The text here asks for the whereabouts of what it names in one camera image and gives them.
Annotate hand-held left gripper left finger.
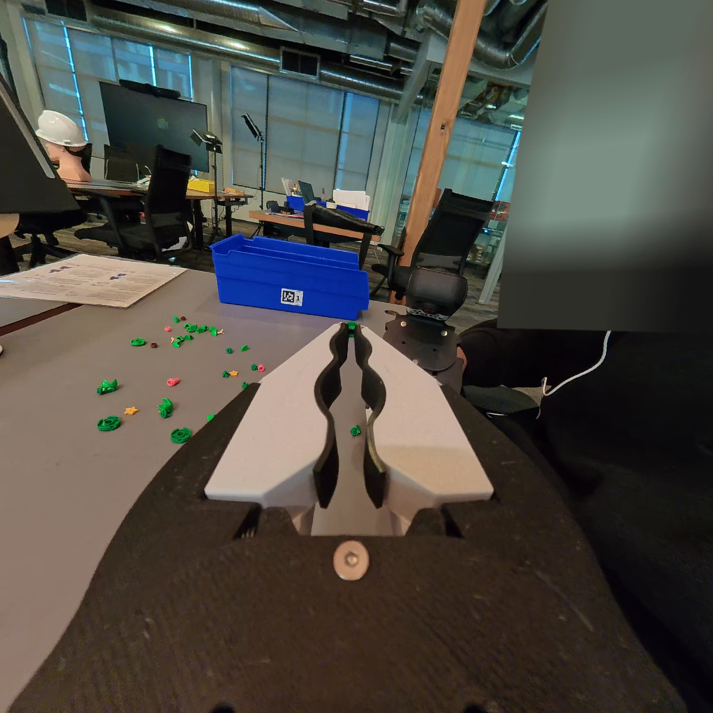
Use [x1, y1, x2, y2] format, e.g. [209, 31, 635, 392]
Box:
[205, 324, 350, 537]

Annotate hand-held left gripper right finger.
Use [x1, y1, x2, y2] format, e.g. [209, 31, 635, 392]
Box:
[354, 326, 495, 537]

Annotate person's right forearm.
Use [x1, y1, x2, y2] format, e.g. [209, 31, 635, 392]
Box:
[457, 320, 558, 391]

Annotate black padded armrest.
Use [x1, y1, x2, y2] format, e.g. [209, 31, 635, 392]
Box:
[462, 385, 540, 419]

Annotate black long bag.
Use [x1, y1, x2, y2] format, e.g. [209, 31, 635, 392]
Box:
[303, 203, 386, 238]

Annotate blue storage bin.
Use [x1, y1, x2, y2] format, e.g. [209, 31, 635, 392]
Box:
[286, 194, 372, 222]
[211, 234, 371, 320]

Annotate scattered small toy pieces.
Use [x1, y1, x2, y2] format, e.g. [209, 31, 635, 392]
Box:
[96, 315, 267, 445]

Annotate person's black jacket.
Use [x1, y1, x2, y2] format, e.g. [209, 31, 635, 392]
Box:
[462, 320, 713, 713]

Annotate printed paper sheet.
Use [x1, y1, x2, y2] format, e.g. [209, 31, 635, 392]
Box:
[0, 253, 188, 309]

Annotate studio light stand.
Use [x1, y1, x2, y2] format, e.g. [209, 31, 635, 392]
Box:
[189, 129, 225, 236]
[241, 113, 267, 194]

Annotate black monitor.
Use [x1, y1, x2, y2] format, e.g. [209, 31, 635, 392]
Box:
[99, 79, 209, 175]

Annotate mannequin head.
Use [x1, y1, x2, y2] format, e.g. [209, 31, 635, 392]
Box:
[45, 142, 94, 183]

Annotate white hard hat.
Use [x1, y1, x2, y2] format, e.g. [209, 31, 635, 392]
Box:
[36, 109, 90, 149]

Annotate thin white cable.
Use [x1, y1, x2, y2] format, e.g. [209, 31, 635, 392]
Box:
[536, 330, 612, 420]

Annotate wooden post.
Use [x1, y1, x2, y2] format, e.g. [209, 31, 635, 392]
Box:
[401, 0, 489, 269]

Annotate silver ceiling duct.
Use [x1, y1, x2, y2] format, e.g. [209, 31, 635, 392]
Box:
[45, 0, 549, 90]

